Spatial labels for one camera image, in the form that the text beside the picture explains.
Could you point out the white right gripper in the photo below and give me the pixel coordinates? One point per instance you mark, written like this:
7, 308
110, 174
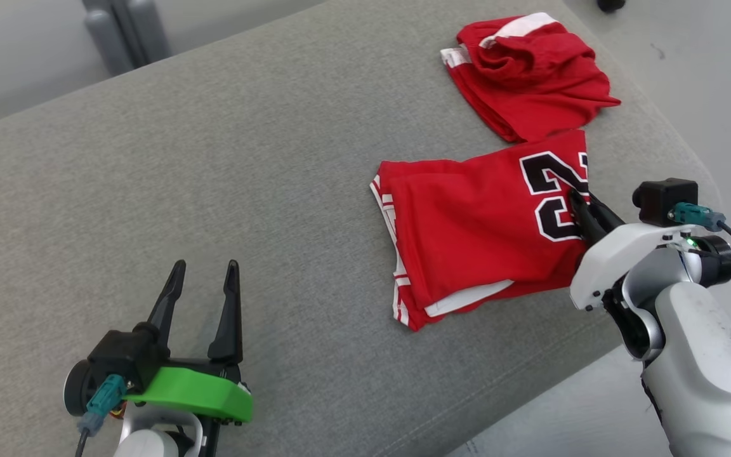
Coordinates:
619, 254

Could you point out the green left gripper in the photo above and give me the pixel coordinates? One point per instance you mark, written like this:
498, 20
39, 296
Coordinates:
194, 393

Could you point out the red jersey white sleeves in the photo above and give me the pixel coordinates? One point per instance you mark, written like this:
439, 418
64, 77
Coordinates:
467, 228

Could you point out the red shorts white stripe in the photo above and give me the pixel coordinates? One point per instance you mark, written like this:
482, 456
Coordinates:
530, 76

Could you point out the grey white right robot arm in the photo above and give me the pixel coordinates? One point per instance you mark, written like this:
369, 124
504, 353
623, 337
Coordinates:
702, 362

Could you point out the grey fabric sofa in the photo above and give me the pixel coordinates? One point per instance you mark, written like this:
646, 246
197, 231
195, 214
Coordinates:
213, 190

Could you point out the black caster wheel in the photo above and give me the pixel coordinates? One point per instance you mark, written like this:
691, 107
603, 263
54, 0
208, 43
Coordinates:
610, 5

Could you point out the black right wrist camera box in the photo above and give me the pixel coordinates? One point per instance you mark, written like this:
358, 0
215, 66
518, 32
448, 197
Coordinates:
660, 197

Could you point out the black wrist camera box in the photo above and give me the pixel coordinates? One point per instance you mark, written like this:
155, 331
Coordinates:
660, 197
121, 352

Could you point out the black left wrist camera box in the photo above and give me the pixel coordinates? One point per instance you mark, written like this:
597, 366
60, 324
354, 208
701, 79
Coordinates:
121, 352

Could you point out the grey partition post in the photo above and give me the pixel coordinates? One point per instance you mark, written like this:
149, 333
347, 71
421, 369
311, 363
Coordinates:
124, 32

